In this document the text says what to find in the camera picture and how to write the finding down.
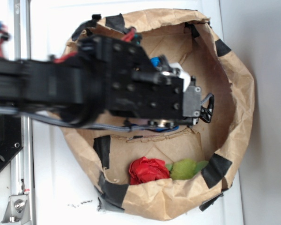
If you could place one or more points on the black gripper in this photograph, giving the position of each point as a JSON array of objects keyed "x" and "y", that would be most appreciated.
[{"x": 132, "y": 87}]

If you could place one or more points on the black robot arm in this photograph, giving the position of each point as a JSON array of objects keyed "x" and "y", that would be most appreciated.
[{"x": 61, "y": 92}]

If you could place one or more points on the green plush toy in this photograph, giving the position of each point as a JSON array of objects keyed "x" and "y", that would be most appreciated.
[{"x": 185, "y": 169}]

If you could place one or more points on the brown paper bag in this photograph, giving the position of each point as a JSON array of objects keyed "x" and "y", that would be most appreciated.
[{"x": 183, "y": 36}]

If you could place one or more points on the red crumpled paper ball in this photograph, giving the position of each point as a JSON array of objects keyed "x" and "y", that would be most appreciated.
[{"x": 144, "y": 170}]

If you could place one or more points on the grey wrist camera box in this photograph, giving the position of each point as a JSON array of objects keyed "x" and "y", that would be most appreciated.
[{"x": 192, "y": 99}]

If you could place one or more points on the aluminium frame rail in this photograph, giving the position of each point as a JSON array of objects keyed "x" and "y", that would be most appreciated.
[{"x": 22, "y": 165}]

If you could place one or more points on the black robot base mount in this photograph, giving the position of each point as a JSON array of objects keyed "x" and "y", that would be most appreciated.
[{"x": 10, "y": 139}]

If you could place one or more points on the metal corner bracket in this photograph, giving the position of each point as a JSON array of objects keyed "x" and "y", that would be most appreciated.
[{"x": 17, "y": 211}]

